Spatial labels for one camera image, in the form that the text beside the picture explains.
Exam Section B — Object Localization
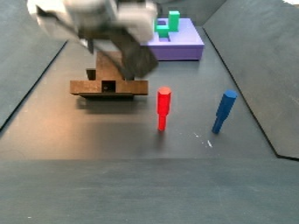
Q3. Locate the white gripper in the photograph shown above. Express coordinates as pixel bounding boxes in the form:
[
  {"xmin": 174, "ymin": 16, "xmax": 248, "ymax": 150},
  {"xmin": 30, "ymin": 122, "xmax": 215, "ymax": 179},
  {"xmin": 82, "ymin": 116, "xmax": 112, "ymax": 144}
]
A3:
[{"xmin": 27, "ymin": 0, "xmax": 158, "ymax": 43}]

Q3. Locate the brown T-shaped block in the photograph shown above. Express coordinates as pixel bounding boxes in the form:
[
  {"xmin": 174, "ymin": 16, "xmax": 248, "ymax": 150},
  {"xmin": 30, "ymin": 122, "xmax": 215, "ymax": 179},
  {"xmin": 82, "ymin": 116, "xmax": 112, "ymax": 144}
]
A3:
[{"xmin": 70, "ymin": 52, "xmax": 148, "ymax": 97}]

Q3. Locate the black angle fixture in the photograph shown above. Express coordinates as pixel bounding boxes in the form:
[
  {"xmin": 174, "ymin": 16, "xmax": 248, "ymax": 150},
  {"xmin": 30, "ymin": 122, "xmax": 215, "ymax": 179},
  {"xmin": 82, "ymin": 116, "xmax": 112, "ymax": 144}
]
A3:
[{"xmin": 75, "ymin": 68, "xmax": 136, "ymax": 99}]

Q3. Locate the green U-shaped block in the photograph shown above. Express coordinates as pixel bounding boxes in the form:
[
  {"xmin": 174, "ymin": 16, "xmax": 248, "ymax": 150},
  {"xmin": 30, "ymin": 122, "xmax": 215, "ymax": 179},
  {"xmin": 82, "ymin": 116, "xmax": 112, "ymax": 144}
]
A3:
[{"xmin": 154, "ymin": 10, "xmax": 180, "ymax": 38}]

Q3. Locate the purple base block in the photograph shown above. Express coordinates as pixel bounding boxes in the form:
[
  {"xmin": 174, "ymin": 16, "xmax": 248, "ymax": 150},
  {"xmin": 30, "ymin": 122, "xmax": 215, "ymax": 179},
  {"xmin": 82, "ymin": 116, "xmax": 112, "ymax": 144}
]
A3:
[{"xmin": 146, "ymin": 18, "xmax": 204, "ymax": 61}]

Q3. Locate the red hexagonal peg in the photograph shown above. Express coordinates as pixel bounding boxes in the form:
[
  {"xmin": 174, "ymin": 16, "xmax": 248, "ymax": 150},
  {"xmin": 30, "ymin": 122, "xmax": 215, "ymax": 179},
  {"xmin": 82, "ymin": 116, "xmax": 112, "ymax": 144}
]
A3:
[{"xmin": 156, "ymin": 87, "xmax": 172, "ymax": 130}]

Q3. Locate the blue hexagonal peg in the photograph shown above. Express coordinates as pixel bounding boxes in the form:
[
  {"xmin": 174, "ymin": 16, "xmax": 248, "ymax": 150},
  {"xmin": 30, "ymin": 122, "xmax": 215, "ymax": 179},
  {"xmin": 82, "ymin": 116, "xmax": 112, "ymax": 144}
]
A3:
[{"xmin": 211, "ymin": 90, "xmax": 238, "ymax": 134}]

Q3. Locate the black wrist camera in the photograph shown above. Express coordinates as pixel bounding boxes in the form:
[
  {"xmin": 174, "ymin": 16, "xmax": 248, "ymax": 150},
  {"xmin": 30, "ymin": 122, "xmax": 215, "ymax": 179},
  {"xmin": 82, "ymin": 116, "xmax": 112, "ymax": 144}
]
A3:
[{"xmin": 108, "ymin": 28, "xmax": 158, "ymax": 81}]

